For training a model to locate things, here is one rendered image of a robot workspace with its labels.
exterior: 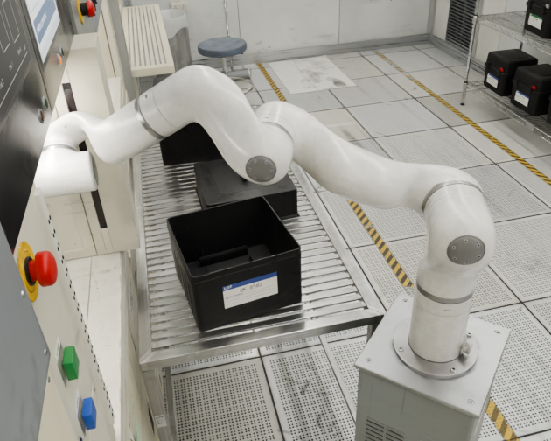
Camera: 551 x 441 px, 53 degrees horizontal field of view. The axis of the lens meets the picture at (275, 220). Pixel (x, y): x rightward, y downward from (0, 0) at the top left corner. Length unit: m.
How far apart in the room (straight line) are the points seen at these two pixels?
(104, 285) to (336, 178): 0.66
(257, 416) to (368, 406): 0.83
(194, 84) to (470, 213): 0.53
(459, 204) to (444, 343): 0.35
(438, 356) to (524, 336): 1.30
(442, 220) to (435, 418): 0.48
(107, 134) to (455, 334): 0.82
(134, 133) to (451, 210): 0.59
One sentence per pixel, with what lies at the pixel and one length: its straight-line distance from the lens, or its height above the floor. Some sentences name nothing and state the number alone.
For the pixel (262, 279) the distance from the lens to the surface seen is 1.33.
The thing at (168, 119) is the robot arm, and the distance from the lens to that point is 1.02.
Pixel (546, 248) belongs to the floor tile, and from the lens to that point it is 3.10.
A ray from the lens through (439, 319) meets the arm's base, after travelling 1.21.
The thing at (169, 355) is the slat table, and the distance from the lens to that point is 1.34.
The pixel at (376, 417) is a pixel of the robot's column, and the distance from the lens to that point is 1.40.
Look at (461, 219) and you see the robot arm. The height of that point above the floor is 1.18.
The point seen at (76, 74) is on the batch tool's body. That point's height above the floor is 1.35.
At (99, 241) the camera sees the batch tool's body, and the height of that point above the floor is 0.91.
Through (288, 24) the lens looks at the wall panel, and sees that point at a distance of 5.66.
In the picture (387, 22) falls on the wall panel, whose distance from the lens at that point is 6.00.
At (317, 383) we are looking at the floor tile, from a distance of 2.24.
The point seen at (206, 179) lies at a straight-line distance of 1.79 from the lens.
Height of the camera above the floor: 1.72
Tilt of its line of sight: 34 degrees down
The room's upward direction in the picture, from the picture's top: 3 degrees counter-clockwise
